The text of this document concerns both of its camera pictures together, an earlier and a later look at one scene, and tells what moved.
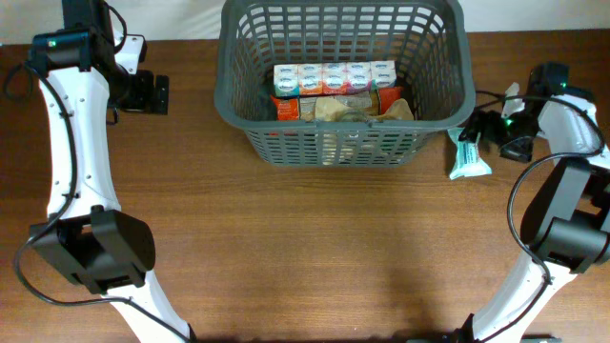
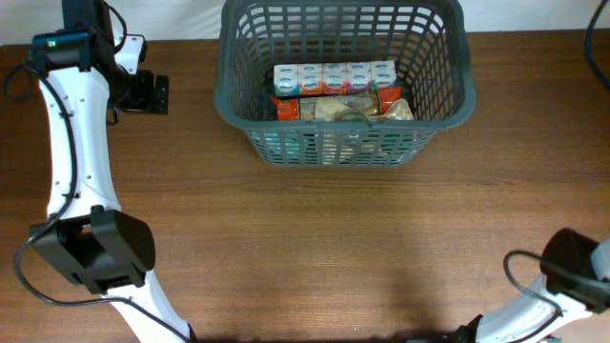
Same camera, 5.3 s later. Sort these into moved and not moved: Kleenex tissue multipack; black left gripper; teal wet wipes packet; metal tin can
Moved: teal wet wipes packet
Not moved: metal tin can; Kleenex tissue multipack; black left gripper
